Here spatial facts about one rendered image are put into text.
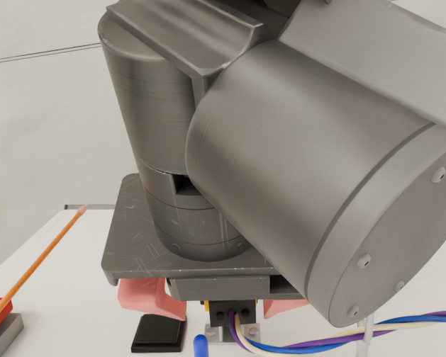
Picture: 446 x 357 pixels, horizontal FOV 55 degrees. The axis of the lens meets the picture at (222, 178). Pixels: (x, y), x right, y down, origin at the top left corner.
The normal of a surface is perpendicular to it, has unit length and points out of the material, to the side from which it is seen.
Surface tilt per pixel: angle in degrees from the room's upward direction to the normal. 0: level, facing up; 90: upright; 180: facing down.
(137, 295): 25
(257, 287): 65
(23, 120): 0
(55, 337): 50
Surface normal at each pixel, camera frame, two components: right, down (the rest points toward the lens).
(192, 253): -0.23, 0.70
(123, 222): -0.07, -0.70
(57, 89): -0.11, -0.34
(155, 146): -0.44, 0.66
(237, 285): -0.02, 0.71
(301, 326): -0.05, -0.94
